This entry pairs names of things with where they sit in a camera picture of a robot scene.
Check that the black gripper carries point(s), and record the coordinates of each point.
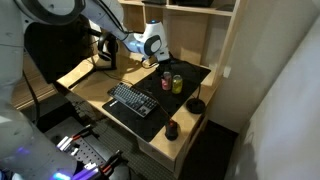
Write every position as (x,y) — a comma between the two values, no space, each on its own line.
(164,66)

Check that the pink soda can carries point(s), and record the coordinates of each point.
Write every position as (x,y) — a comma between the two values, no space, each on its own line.
(166,81)

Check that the yellow soda can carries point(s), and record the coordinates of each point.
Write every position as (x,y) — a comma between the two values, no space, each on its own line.
(177,83)

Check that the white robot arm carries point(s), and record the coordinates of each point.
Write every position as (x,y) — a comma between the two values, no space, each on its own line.
(107,14)

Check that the black desk lamp base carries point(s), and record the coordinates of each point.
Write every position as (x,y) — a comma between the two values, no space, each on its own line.
(195,106)

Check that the black desk mat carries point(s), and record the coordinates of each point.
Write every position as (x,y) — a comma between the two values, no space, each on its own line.
(168,103)

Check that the wooden shelf unit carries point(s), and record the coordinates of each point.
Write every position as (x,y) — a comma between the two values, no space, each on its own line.
(199,35)

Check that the black mechanical keyboard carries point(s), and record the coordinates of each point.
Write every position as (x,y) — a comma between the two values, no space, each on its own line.
(134,99)

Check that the black headphones on stand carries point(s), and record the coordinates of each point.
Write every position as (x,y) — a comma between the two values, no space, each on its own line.
(107,49)

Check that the black red computer mouse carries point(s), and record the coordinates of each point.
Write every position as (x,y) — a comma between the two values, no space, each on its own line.
(171,130)

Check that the black computer monitor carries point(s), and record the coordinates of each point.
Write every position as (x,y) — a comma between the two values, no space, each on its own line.
(58,49)

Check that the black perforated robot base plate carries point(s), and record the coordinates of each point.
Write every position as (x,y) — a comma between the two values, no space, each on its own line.
(81,143)

